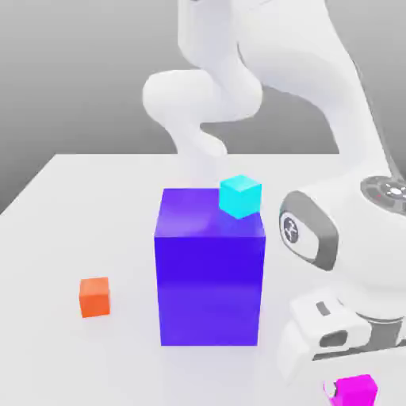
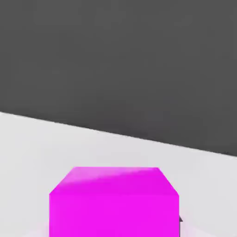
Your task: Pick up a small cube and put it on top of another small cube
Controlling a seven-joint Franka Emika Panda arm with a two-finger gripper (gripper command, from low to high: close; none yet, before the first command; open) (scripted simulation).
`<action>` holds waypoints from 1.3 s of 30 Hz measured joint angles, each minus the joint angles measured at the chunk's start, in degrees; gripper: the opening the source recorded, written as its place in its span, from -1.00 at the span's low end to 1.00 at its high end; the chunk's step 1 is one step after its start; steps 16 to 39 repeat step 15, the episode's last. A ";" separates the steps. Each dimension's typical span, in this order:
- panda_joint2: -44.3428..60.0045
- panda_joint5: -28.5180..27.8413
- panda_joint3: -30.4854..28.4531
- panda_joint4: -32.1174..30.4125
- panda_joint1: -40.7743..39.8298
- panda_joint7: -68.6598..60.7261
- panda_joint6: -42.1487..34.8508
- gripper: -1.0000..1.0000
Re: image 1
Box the large blue box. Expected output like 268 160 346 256
153 187 266 347

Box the small cyan cube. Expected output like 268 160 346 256
218 174 263 220

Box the small orange cube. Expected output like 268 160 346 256
79 276 111 319

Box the small magenta cube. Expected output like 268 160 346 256
323 373 379 406

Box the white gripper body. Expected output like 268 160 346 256
280 318 406 385

